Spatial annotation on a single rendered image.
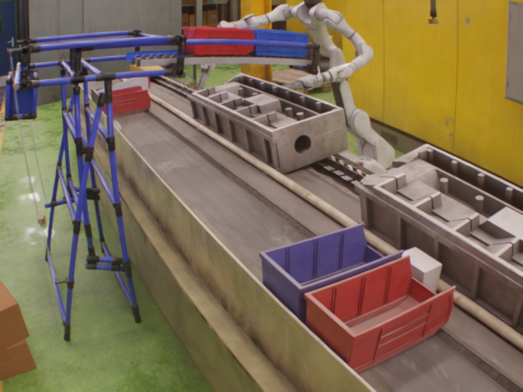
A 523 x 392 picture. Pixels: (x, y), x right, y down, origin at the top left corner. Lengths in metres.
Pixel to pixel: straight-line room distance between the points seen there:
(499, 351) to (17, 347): 1.92
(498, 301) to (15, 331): 1.91
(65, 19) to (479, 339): 7.79
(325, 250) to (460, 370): 0.54
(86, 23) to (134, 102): 5.08
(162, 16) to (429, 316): 7.81
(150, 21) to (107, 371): 6.96
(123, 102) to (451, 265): 2.46
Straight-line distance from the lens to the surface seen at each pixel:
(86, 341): 2.47
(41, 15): 8.18
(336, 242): 1.39
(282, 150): 2.10
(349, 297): 1.20
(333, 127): 2.22
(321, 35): 3.30
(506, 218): 1.42
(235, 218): 1.78
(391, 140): 5.05
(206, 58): 2.27
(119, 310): 2.65
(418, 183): 1.66
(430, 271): 1.34
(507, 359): 1.25
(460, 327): 1.31
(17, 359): 2.33
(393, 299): 1.33
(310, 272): 1.38
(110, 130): 2.11
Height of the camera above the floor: 1.53
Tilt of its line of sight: 24 degrees down
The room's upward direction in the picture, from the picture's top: 1 degrees counter-clockwise
